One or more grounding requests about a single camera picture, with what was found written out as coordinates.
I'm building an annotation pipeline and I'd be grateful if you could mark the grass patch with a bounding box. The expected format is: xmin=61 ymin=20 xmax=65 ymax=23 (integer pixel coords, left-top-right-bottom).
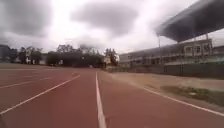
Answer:
xmin=159 ymin=85 xmax=224 ymax=108

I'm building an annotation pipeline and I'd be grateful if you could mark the row of trees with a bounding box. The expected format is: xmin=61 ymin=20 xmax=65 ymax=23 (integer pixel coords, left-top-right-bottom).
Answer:
xmin=9 ymin=43 xmax=119 ymax=68

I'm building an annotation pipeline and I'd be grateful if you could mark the white building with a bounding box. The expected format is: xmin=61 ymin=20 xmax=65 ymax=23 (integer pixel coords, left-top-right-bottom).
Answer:
xmin=24 ymin=49 xmax=48 ymax=66

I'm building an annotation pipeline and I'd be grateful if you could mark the dark fence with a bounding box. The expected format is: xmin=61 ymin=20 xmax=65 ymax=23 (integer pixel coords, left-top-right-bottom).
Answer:
xmin=106 ymin=62 xmax=224 ymax=80

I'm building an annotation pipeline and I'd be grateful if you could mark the grandstand building with roof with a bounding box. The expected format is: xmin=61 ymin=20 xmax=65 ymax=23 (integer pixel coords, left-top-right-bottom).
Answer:
xmin=118 ymin=0 xmax=224 ymax=68

